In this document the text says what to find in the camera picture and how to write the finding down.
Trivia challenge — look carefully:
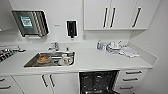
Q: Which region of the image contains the orange bowl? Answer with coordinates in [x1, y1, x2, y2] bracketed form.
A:
[36, 54, 51, 65]

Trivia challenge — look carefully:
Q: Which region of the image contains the white two-door base cabinet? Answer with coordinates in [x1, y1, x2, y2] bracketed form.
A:
[12, 72, 80, 94]

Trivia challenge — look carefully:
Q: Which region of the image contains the chrome faucet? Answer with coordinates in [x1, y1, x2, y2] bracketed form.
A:
[47, 41, 61, 52]

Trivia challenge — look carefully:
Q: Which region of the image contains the narrow white drawer cabinet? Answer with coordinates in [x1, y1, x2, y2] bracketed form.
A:
[114, 68, 148, 94]

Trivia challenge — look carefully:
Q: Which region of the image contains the white wall cabinet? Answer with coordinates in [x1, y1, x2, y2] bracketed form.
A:
[83, 0, 161, 32]

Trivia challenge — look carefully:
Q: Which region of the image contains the small white cup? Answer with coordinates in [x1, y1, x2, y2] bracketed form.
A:
[101, 42, 108, 52]

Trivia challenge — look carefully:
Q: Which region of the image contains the steel paper towel dispenser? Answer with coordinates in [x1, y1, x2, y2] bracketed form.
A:
[11, 9, 50, 38]

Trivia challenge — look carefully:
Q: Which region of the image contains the stack of white dishes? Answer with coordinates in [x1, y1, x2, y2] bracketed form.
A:
[106, 40, 123, 54]

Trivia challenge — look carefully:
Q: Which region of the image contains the small white wall plate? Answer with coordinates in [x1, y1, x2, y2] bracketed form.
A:
[53, 23, 61, 28]

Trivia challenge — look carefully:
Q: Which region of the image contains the wide white drawer cabinet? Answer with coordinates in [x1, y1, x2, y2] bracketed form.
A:
[0, 75, 24, 94]

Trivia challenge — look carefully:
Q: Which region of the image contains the dish rack with items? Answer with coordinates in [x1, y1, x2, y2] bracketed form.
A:
[0, 46, 26, 63]

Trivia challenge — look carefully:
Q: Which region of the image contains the stainless steel dishwasher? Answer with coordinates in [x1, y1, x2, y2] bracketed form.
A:
[78, 69, 121, 94]

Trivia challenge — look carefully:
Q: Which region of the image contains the white mug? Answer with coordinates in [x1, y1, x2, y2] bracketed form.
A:
[61, 53, 73, 66]

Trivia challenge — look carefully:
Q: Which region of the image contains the steel sink basin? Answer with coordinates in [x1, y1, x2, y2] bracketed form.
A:
[23, 50, 76, 69]

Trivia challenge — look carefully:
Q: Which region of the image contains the small dish soap bottle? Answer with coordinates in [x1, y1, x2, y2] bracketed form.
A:
[65, 46, 70, 53]

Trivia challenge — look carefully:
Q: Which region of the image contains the black soap dispenser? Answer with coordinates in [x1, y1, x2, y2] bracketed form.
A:
[65, 20, 78, 39]

